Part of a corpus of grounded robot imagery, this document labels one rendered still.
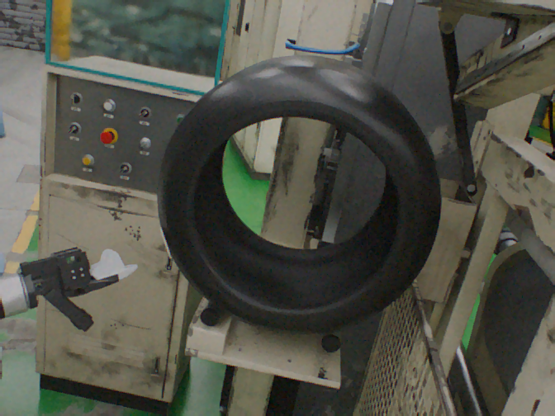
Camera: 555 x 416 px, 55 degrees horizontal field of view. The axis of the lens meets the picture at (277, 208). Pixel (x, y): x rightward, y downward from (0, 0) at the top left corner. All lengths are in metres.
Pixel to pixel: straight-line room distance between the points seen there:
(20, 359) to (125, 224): 0.93
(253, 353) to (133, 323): 0.83
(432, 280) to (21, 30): 9.63
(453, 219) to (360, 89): 0.55
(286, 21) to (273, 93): 3.76
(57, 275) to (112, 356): 1.12
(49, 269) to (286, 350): 0.59
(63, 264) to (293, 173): 0.67
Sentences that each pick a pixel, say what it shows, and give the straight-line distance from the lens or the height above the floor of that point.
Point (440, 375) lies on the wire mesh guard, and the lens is 1.09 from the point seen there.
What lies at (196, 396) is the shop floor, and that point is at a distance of 2.40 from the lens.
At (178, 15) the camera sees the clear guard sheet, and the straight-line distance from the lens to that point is 1.72.
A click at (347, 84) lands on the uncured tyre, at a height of 1.47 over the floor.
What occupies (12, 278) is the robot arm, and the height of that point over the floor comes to 1.04.
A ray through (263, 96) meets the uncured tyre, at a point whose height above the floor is 1.42.
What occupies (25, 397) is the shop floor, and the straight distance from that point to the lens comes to 2.40.
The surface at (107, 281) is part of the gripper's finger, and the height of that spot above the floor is 1.03.
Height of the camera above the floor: 1.59
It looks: 21 degrees down
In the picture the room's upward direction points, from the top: 11 degrees clockwise
